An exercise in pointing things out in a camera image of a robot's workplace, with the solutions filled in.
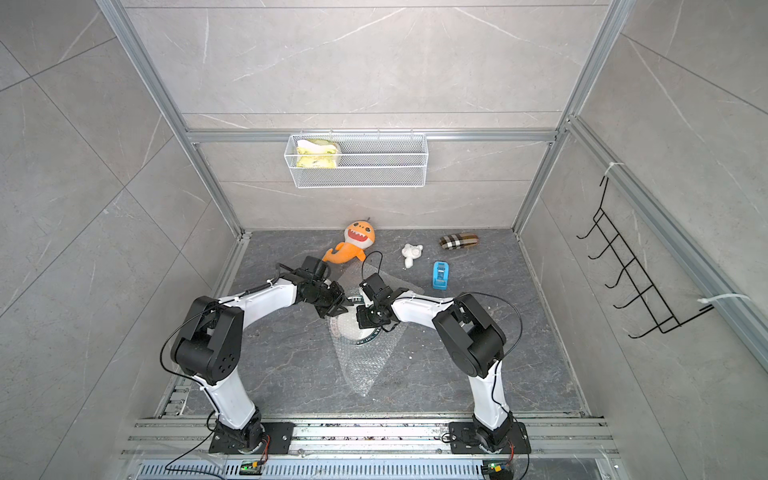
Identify yellow white cloth in basket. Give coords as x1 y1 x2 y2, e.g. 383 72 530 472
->
296 139 341 169

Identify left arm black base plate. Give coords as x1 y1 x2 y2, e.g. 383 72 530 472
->
208 421 295 455

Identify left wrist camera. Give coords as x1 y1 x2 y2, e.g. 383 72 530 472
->
297 256 330 281

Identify black wire hook rack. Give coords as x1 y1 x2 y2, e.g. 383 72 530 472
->
576 176 714 340

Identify aluminium mounting rail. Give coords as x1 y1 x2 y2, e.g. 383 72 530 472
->
117 413 628 479

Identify white wire mesh basket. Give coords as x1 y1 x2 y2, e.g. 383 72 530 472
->
284 133 429 189

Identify small white bunny plush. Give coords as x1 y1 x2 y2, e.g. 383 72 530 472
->
401 243 423 269

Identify blue tape dispenser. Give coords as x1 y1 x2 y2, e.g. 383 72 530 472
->
432 261 450 291

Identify plaid brown pouch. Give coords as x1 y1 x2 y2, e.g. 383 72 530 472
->
439 233 479 250

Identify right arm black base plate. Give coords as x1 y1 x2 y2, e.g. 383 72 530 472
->
441 421 532 455

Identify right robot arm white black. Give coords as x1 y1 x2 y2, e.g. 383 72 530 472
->
357 282 513 453

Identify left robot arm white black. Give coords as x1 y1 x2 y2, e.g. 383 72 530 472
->
170 274 352 453

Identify white plate teal rim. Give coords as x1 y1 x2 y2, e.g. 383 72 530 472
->
329 288 382 345

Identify clear bubble wrap sheet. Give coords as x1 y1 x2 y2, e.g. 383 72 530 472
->
328 262 404 396

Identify orange shark plush toy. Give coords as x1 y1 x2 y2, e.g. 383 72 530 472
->
322 220 375 264

